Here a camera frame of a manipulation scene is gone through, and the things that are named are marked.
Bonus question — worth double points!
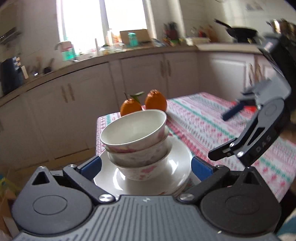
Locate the black wok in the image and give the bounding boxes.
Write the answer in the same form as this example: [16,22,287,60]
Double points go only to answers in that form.
[214,18,259,43]

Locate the patterned striped tablecloth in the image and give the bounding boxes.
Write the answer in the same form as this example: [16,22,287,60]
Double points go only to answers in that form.
[96,92,296,202]

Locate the white water heater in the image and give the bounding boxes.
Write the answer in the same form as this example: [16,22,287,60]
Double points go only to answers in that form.
[0,26,23,44]

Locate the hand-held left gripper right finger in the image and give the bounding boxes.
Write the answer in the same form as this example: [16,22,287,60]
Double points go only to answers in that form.
[177,156,266,205]

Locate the metal faucet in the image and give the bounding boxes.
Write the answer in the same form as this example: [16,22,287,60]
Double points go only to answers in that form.
[54,41,70,61]

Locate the orange without leaf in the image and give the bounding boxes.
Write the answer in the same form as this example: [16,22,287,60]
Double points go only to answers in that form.
[144,89,167,112]

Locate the kitchen window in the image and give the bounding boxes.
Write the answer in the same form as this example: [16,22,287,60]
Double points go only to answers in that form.
[56,0,156,54]

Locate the white bowl with pink flowers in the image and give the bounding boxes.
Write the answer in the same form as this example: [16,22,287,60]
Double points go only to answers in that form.
[100,110,167,152]
[107,139,174,181]
[104,126,173,167]

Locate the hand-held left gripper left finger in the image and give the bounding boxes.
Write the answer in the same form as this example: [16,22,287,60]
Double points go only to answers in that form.
[26,156,116,205]

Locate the flat cardboard box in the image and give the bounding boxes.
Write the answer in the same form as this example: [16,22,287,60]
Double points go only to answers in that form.
[119,29,151,44]

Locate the teal drinking bottle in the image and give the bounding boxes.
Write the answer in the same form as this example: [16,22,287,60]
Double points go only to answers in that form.
[127,32,139,46]

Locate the steel cooking pot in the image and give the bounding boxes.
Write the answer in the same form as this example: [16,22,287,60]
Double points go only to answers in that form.
[266,19,290,33]

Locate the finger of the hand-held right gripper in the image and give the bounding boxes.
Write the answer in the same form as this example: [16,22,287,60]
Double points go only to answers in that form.
[221,93,262,121]
[208,138,243,162]

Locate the white plastic container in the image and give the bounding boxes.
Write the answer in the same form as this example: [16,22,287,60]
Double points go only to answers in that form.
[185,37,210,46]

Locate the white kitchen cabinets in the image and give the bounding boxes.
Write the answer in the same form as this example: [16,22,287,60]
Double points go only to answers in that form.
[0,50,278,168]

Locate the small black pot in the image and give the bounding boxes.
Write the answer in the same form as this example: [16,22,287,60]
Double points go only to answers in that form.
[44,59,55,75]

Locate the orange with stem and leaf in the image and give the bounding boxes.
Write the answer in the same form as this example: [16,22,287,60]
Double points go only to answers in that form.
[120,91,145,116]

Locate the pink cloth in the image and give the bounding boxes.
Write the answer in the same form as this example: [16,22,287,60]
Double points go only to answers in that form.
[61,41,75,52]

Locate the white plate with centre stain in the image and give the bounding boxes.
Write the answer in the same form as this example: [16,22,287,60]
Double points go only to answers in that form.
[93,136,193,196]

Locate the green dish soap bottle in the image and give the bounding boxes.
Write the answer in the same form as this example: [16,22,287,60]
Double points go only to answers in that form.
[62,49,77,62]

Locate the knife block with knives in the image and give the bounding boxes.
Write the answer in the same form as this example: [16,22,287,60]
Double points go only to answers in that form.
[163,22,179,39]

